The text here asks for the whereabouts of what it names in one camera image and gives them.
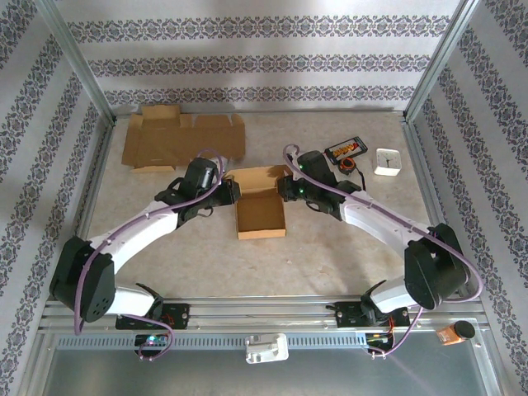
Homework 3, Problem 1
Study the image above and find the brown cardboard mailer box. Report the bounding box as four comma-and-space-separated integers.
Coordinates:
224, 164, 290, 241
121, 105, 248, 173

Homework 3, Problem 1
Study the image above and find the black orange tape measure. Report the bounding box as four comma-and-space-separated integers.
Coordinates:
338, 158, 368, 193

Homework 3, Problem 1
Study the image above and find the white square clock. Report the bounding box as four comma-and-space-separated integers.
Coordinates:
373, 147, 402, 177

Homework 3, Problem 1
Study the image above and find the grey metal sheet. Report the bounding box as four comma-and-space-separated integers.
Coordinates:
39, 348, 492, 396

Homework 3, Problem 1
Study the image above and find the orange black small device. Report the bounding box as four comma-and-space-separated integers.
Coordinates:
436, 320, 476, 346

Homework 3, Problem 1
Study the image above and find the black battery pack red cable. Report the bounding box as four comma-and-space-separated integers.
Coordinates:
323, 138, 369, 166

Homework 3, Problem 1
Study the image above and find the aluminium back rail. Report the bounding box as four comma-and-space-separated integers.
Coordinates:
115, 107, 408, 116

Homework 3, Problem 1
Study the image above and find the aluminium side rail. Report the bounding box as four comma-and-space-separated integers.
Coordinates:
57, 117, 119, 300
402, 117, 475, 298

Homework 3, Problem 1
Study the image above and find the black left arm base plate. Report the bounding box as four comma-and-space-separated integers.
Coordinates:
115, 303, 191, 331

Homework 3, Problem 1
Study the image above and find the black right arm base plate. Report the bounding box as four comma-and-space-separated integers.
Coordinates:
336, 300, 412, 330

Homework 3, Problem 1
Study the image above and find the slotted grey cable duct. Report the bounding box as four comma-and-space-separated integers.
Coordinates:
55, 332, 368, 351

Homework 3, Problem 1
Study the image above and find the aluminium frame post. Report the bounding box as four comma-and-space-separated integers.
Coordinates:
35, 0, 119, 125
403, 0, 483, 123

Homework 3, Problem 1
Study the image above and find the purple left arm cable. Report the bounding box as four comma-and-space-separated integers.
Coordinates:
73, 148, 229, 363

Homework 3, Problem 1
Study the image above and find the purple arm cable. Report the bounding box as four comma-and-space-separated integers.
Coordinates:
282, 143, 486, 359
73, 148, 229, 363

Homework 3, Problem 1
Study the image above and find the white plastic bracket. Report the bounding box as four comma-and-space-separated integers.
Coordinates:
245, 332, 289, 365

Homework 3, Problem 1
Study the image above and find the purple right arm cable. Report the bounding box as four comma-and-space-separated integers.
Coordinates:
282, 143, 486, 359

